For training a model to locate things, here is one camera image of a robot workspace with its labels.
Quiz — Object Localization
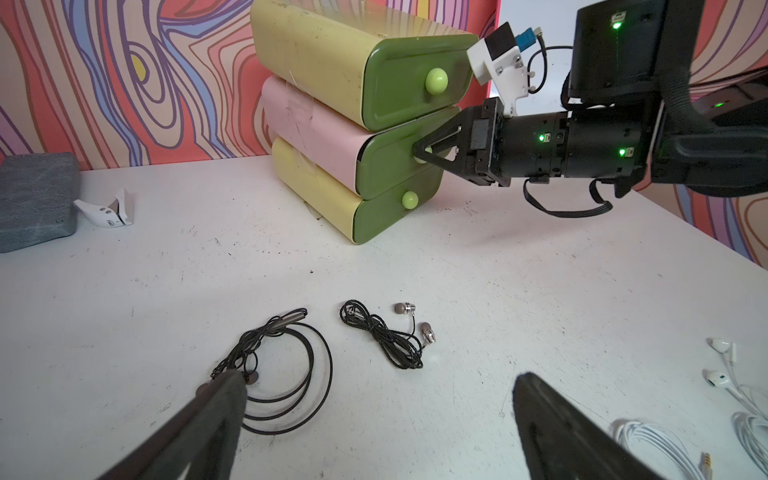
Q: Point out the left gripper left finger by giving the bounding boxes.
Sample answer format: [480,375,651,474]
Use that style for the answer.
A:
[101,370,246,479]

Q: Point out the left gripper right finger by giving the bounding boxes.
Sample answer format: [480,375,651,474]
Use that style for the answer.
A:
[512,372,659,480]

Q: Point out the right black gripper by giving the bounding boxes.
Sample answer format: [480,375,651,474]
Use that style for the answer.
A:
[412,99,569,187]

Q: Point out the green yellow drawer cabinet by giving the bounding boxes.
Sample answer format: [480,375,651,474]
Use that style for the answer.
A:
[250,1,476,244]

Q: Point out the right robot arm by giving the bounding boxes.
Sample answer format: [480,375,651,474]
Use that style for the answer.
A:
[413,1,767,216]

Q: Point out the white earphones middle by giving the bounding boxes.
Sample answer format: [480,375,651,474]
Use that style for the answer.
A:
[612,419,713,480]

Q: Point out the white earphones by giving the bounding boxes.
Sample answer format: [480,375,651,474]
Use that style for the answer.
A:
[703,337,767,475]
[612,419,713,480]

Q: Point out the black earphones with silver buds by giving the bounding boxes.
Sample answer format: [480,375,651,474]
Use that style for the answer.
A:
[339,299,436,370]

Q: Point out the white earphones right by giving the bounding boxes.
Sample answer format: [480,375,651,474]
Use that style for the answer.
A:
[703,337,767,475]

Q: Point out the small white clip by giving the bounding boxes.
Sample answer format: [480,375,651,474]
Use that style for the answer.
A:
[73,188,133,229]

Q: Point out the grey whiteboard eraser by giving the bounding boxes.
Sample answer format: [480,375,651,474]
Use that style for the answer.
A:
[1,153,81,253]

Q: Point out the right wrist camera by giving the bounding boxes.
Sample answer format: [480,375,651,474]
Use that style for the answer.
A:
[466,22,543,118]

